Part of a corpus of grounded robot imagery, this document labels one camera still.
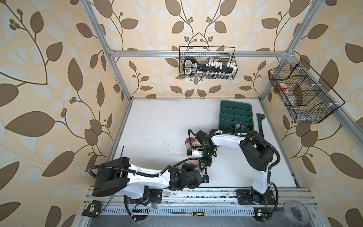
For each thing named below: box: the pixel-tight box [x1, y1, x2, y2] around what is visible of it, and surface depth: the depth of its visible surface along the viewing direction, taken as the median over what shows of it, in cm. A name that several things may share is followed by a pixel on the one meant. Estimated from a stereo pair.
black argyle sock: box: [235, 123, 251, 131], surface depth 98 cm
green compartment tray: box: [218, 99, 255, 133], surface depth 105 cm
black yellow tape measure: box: [81, 200, 102, 218], surface depth 70 cm
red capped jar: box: [277, 82, 289, 91], surface depth 84 cm
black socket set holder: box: [183, 57, 237, 80], surface depth 86 cm
